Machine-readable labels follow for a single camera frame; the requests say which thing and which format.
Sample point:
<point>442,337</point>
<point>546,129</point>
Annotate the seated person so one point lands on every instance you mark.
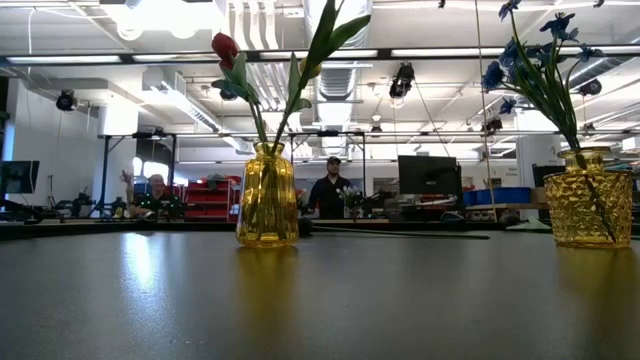
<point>155,195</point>

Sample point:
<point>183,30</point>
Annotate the red artificial tulip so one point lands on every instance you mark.
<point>225,47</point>

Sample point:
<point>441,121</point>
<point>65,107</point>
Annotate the standing person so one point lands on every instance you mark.
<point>327,197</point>

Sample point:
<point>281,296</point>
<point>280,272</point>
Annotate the blue artificial flower bunch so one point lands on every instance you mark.
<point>545,95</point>

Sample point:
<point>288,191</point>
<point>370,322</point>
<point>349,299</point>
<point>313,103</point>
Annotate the large black computer monitor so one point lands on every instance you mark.
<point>430,175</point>

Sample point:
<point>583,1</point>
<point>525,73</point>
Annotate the black tulip bare stem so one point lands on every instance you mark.
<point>306,226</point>

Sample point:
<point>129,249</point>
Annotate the silver ventilation duct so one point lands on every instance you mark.
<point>340,85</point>

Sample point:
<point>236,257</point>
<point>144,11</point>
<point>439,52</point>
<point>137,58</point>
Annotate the ribbed yellow glass vase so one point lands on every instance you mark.
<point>267,200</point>

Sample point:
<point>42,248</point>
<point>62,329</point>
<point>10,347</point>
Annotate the dimpled yellow glass vase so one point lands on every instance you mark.
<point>575,210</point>

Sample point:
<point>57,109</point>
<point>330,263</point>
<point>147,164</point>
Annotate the small black computer monitor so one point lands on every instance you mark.
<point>20,177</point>

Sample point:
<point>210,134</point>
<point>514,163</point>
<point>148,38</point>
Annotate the yellow artificial tulip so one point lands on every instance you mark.
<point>325,35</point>

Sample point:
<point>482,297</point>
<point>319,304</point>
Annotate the white flower bouquet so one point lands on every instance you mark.
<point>350,195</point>

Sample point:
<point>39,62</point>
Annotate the blue storage bin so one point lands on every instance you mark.
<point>502,195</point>

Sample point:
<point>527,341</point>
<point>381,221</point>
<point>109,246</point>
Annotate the black ceiling camera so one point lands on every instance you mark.
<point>591,88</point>
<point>66,101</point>
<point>402,80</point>

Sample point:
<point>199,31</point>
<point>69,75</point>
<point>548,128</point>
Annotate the red tool cabinet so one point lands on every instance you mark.
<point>210,200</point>

